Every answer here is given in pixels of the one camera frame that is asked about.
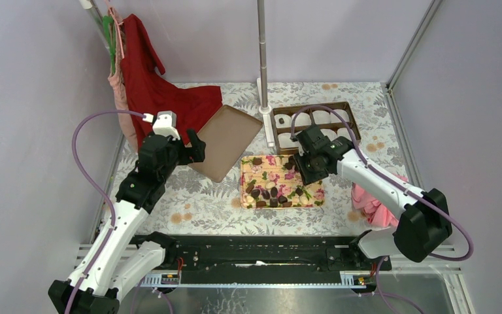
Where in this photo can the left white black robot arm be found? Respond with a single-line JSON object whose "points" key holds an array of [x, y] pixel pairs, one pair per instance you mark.
{"points": [[101, 281]]}

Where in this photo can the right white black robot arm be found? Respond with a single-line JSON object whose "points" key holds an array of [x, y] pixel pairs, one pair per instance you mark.
{"points": [[422, 216]]}

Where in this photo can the gold chocolate box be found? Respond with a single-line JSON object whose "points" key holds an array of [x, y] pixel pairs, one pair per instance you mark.
{"points": [[296, 109]]}

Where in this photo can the gold box lid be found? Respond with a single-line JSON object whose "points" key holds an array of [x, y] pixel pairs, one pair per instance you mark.
{"points": [[227, 135]]}

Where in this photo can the floral yellow tray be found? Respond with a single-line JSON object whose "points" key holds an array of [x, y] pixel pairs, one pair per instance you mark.
{"points": [[276, 184]]}

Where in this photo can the pink cloth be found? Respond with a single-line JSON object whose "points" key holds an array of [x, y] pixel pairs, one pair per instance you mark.
{"points": [[374, 203]]}

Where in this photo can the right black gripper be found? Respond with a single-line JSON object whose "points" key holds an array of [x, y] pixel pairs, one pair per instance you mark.
{"points": [[306, 177]]}

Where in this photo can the brown leaf chocolate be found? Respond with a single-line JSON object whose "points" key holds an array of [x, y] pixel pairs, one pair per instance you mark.
{"points": [[257, 161]]}

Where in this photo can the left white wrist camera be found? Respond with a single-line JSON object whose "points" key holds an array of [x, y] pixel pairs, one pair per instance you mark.
{"points": [[163, 123]]}

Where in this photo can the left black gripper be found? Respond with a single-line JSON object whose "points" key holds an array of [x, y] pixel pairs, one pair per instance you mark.
{"points": [[196, 153]]}

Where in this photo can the white paper cup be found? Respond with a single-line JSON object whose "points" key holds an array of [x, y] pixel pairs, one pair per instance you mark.
{"points": [[285, 141], [339, 115], [301, 119], [321, 117], [343, 132], [287, 121], [329, 133]]}

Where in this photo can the white pole base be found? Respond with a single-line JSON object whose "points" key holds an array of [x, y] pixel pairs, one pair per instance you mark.
{"points": [[265, 111]]}

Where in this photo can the green hanger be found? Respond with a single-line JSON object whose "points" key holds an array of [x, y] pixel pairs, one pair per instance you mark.
{"points": [[110, 37]]}

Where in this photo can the pink garment on hanger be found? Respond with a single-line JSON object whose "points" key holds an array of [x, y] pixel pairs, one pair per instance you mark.
{"points": [[116, 79]]}

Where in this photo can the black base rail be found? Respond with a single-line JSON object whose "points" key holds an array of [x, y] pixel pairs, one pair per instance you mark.
{"points": [[262, 259]]}

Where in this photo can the red garment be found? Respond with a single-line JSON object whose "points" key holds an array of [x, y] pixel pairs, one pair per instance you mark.
{"points": [[148, 92]]}

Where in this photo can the metal pole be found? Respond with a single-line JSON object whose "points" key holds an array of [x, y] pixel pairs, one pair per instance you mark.
{"points": [[262, 40]]}

